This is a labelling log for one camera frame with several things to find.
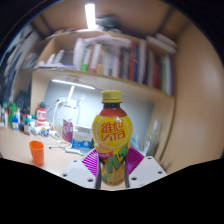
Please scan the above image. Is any white wall socket with cables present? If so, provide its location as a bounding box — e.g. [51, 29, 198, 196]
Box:
[62, 97, 80, 110]

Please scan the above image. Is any yellow tea drink bottle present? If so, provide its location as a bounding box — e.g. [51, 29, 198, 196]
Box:
[91, 89, 134, 187]

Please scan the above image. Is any white bottle with blue label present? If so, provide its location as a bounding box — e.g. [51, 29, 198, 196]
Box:
[12, 114, 20, 131]

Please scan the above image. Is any white under-shelf light bar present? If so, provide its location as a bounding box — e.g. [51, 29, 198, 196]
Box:
[51, 78, 96, 91]

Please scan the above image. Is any red and white can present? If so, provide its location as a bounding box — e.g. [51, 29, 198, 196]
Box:
[35, 101, 48, 127]

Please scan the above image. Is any blue and white box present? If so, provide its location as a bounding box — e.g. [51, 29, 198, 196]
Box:
[71, 131, 94, 150]

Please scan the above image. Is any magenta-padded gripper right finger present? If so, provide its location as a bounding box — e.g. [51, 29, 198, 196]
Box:
[124, 146, 168, 189]

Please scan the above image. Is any light wooden wardrobe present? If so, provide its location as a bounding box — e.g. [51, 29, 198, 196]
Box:
[163, 23, 224, 174]

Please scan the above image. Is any clear glass bottle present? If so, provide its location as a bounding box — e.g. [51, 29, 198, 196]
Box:
[144, 119, 161, 157]

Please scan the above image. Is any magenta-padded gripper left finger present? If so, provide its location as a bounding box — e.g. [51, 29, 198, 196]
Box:
[61, 148, 102, 190]

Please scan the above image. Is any wooden shelf unit with books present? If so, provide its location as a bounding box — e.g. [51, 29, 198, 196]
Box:
[19, 29, 178, 98]

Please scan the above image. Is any white ceiling tube light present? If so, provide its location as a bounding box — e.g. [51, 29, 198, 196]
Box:
[84, 3, 98, 30]

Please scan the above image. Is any green plastic container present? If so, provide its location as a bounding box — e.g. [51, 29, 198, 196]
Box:
[8, 103, 18, 128]

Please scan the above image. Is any pink carton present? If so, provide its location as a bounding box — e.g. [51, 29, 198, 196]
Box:
[61, 118, 74, 144]

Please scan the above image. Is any orange plastic cup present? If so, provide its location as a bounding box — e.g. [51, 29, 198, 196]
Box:
[28, 140, 45, 167]

